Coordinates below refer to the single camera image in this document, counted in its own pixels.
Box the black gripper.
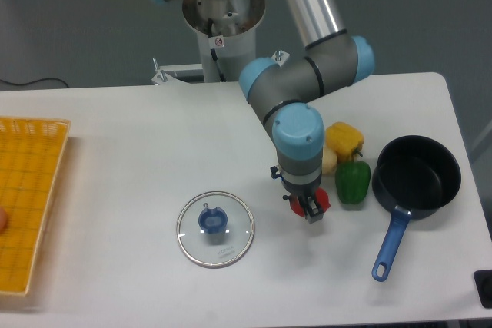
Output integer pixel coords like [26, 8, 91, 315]
[270, 165, 324, 224]

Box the red bell pepper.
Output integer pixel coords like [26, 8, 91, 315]
[282, 188, 331, 217]

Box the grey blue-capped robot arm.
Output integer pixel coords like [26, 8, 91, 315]
[156, 0, 374, 222]

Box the green bell pepper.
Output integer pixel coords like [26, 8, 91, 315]
[335, 161, 371, 205]

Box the yellow bell pepper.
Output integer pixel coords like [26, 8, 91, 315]
[325, 122, 364, 163]

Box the glass lid blue knob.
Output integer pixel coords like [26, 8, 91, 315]
[176, 191, 255, 269]

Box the black device at table corner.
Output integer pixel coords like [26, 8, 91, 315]
[474, 270, 492, 309]

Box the yellow woven basket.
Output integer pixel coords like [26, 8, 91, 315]
[1, 116, 71, 296]

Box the black saucepan blue handle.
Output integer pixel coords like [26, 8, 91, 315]
[372, 135, 461, 282]

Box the black floor cable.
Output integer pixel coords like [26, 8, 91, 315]
[0, 77, 71, 88]

